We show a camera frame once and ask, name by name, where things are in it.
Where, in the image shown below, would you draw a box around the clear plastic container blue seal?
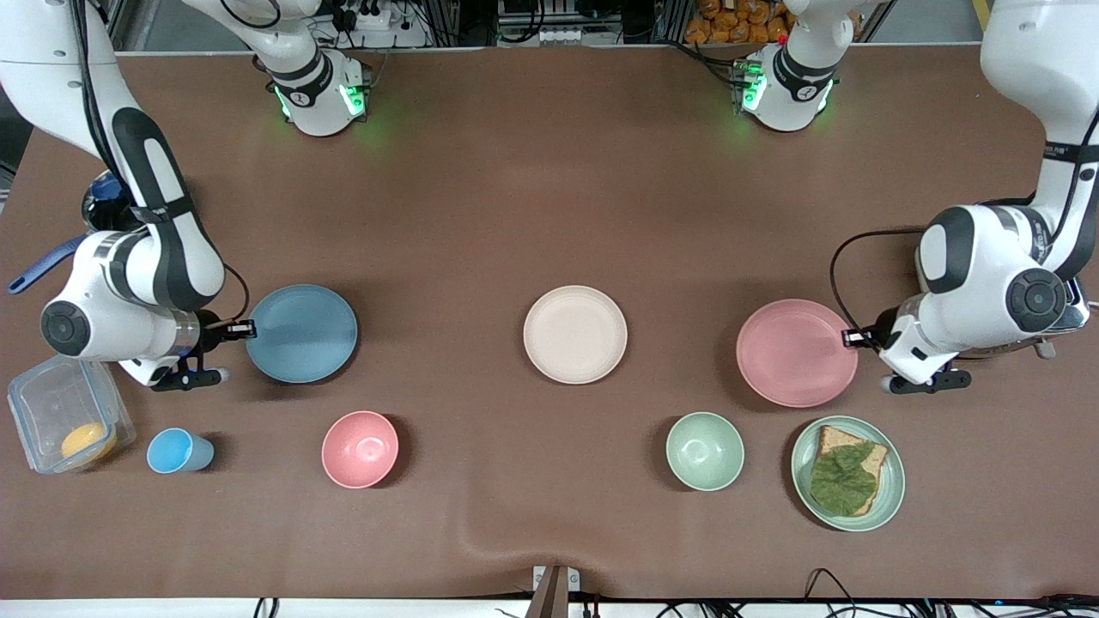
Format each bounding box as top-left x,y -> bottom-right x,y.
7,354 -> 137,475

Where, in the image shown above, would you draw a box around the green plate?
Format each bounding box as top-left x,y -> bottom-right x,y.
791,415 -> 907,533

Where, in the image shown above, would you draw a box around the black saucepan blue handle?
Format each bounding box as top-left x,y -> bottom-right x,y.
8,170 -> 143,296

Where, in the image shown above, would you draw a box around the white power strip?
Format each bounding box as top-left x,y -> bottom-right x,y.
331,0 -> 404,32

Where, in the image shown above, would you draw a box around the silver toaster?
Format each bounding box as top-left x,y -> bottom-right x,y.
953,276 -> 1093,361

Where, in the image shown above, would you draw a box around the bread slice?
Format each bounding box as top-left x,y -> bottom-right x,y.
816,425 -> 890,517

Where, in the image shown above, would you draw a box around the beige plate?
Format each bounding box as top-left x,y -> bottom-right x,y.
523,285 -> 628,385

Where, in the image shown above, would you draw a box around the yellow orange fruit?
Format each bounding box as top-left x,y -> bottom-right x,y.
60,421 -> 118,464

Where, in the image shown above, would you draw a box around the blue cup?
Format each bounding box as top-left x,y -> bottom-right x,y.
146,427 -> 216,475

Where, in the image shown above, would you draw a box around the orange snack packets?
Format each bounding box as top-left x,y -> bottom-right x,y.
683,0 -> 791,45

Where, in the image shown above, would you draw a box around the green bowl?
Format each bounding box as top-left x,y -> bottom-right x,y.
665,412 -> 745,493

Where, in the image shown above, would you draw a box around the black floor cable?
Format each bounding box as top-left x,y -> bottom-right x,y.
803,567 -> 868,618

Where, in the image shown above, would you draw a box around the green lettuce leaf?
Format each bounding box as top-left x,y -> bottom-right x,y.
810,442 -> 878,518

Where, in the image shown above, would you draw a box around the metal table clamp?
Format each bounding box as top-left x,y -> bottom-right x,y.
532,565 -> 581,618

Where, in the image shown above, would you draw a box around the blue plate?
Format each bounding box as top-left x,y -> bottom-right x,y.
246,284 -> 359,385

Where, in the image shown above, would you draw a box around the brown table cover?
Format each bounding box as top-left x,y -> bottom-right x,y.
0,45 -> 1099,602

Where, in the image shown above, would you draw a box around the pink bowl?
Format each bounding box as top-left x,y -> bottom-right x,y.
321,410 -> 400,490

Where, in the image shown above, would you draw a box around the glass pot lid blue knob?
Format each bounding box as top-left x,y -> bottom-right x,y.
82,170 -> 134,231

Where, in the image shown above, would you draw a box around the pink plate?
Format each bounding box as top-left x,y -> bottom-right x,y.
736,299 -> 859,409

